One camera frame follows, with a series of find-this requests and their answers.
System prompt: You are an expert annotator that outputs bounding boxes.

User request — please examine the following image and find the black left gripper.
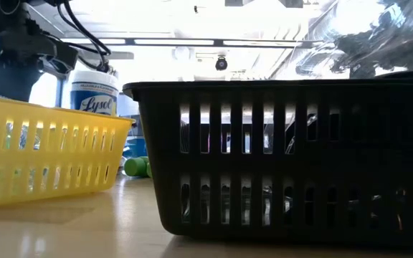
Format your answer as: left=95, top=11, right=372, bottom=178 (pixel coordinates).
left=0, top=19, right=78, bottom=103

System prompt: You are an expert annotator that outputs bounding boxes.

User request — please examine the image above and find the clear bag of black items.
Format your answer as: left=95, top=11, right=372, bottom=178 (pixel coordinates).
left=295, top=0, right=413, bottom=80

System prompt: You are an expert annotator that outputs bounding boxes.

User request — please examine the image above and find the Lysol wipes canister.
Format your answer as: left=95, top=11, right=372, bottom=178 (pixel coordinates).
left=70, top=70, right=120, bottom=117

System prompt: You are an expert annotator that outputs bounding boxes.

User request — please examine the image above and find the yellow plastic basket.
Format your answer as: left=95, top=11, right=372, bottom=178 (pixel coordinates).
left=0, top=95, right=136, bottom=209

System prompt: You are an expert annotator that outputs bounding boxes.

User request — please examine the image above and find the blue plastic basket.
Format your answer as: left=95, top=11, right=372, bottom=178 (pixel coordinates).
left=130, top=137, right=148, bottom=158

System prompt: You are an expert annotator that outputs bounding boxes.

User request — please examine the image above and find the long ceiling light bar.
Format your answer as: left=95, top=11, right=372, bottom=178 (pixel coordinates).
left=61, top=37, right=315, bottom=50

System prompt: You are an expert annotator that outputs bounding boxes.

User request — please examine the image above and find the black plastic basket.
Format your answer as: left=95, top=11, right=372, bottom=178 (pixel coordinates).
left=122, top=79, right=413, bottom=252

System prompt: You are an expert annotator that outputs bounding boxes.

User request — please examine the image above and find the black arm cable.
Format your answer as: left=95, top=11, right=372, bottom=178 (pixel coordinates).
left=56, top=0, right=113, bottom=74

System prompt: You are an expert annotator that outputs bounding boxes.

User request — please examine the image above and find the black overhead camera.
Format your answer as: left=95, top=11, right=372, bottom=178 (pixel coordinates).
left=214, top=55, right=229, bottom=72

